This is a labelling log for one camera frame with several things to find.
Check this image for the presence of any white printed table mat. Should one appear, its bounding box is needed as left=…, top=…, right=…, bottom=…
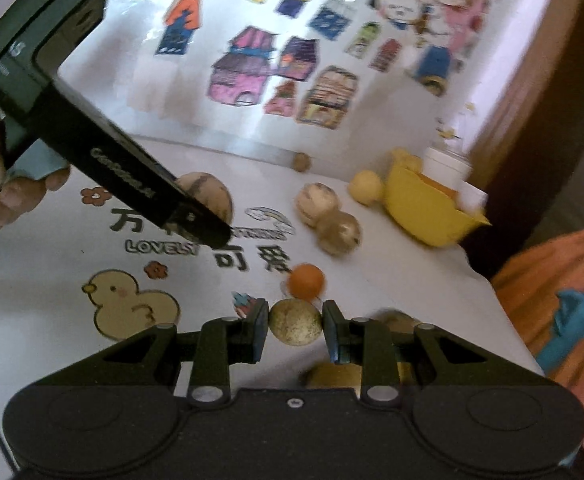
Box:
left=0, top=142, right=536, bottom=418

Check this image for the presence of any wooden door frame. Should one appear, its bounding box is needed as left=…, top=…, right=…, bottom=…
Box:
left=470, top=0, right=584, bottom=188

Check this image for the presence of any folded white paper piece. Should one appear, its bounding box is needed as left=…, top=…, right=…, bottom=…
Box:
left=456, top=181, right=488, bottom=216

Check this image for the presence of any girl in orange dress painting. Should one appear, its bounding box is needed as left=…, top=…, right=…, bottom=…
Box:
left=492, top=230, right=584, bottom=406

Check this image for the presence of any small yellow lemon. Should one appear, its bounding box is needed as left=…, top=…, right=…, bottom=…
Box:
left=347, top=170, right=384, bottom=207

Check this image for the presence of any brownish striped melon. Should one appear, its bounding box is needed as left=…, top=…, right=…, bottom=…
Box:
left=315, top=210, right=362, bottom=257

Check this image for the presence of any yellow flower sprig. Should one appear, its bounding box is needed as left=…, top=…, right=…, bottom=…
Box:
left=436, top=102, right=476, bottom=140

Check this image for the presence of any striped pepino melon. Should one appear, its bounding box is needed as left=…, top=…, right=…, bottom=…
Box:
left=294, top=182, right=341, bottom=228
left=176, top=172, right=234, bottom=224

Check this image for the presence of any orange tangerine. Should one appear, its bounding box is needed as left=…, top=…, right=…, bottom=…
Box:
left=286, top=263, right=326, bottom=302

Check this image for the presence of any small brown round fruit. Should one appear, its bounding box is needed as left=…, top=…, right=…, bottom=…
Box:
left=268, top=298, right=322, bottom=347

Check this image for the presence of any white and orange jar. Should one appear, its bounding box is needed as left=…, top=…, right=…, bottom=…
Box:
left=421, top=148, right=472, bottom=198

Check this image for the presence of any houses drawing paper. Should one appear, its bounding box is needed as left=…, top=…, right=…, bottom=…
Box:
left=61, top=0, right=437, bottom=159

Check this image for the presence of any yellow plastic bowl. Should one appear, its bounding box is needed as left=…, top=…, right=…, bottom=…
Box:
left=382, top=148, right=490, bottom=248

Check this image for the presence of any cartoon children poster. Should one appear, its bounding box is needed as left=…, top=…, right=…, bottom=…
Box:
left=321, top=0, right=514, bottom=99

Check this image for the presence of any yellow pear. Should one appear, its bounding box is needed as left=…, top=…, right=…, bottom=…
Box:
left=303, top=362, right=362, bottom=393

